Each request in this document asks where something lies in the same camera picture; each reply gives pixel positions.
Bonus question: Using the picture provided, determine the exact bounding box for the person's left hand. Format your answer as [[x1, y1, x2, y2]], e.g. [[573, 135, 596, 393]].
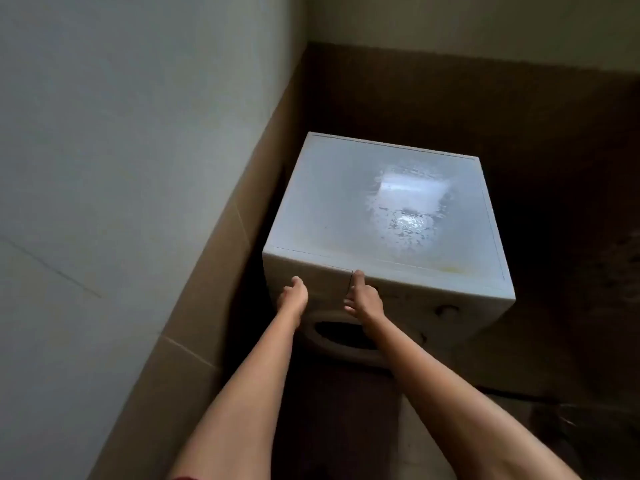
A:
[[275, 275, 310, 328]]

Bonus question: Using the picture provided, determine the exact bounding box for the person's right hand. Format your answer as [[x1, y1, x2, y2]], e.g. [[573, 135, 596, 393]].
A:
[[343, 269, 386, 328]]

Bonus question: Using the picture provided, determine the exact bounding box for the white washing machine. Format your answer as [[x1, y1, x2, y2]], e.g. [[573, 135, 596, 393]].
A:
[[261, 131, 517, 371]]

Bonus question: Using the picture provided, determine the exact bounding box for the person's right forearm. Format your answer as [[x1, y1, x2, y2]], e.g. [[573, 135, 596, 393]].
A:
[[365, 314, 583, 480]]

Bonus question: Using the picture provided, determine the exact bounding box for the person's left forearm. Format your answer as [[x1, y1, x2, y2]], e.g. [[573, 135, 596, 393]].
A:
[[167, 314, 301, 480]]

